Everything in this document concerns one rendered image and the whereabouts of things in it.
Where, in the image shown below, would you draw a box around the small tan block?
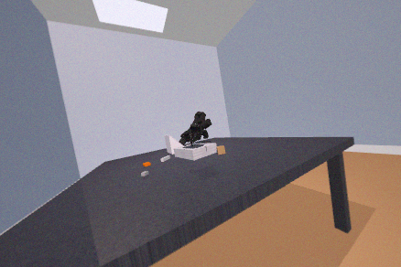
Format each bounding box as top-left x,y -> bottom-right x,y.
216,145 -> 225,155

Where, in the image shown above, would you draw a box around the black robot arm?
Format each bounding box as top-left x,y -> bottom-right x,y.
179,112 -> 211,145

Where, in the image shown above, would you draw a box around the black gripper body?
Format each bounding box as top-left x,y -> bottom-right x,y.
183,128 -> 209,141

